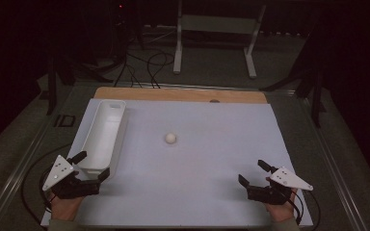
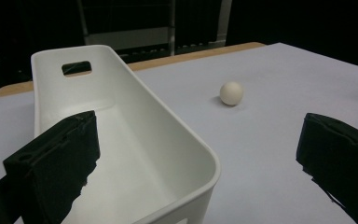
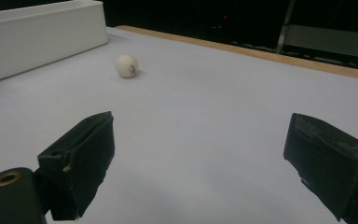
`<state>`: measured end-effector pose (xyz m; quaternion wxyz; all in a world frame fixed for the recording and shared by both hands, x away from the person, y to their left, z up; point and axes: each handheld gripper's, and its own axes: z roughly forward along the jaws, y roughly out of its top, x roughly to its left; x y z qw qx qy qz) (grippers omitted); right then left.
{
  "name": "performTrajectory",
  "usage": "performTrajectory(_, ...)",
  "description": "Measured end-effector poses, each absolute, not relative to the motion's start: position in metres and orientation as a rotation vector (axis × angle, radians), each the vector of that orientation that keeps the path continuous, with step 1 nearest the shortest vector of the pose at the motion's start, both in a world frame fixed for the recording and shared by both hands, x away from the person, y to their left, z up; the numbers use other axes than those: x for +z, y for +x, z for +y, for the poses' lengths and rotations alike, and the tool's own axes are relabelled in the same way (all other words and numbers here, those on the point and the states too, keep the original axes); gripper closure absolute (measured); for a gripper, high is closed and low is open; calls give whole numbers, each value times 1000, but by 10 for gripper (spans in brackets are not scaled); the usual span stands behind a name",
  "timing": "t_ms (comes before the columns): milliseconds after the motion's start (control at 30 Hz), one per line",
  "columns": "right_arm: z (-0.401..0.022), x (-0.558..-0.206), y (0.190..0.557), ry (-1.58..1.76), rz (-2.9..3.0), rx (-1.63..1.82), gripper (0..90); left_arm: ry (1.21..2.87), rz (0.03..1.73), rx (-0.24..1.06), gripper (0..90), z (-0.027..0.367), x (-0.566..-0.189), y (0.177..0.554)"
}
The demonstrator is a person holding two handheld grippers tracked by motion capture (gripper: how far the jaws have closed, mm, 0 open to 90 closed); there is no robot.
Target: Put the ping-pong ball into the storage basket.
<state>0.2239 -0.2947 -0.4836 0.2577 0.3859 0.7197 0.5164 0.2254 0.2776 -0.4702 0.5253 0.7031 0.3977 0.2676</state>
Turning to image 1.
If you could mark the person's left hand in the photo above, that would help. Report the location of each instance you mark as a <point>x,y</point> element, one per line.
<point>64,208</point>

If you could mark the white plastic bin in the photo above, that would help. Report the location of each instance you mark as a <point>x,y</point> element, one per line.
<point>104,138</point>

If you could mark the white metal stand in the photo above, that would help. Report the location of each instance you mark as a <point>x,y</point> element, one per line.
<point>218,24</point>

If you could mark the dark equipment with red light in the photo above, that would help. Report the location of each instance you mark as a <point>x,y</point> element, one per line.
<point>120,19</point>

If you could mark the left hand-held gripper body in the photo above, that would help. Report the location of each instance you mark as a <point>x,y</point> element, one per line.
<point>74,187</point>

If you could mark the black tripod stand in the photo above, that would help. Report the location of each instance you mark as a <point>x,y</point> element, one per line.
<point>316,96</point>
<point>53,83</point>

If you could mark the small white ball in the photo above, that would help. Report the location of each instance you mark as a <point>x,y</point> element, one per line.
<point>170,138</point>

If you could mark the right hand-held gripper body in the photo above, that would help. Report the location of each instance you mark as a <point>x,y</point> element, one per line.
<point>269,194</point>

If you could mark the person's right hand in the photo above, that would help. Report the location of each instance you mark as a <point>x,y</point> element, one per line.
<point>282,212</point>

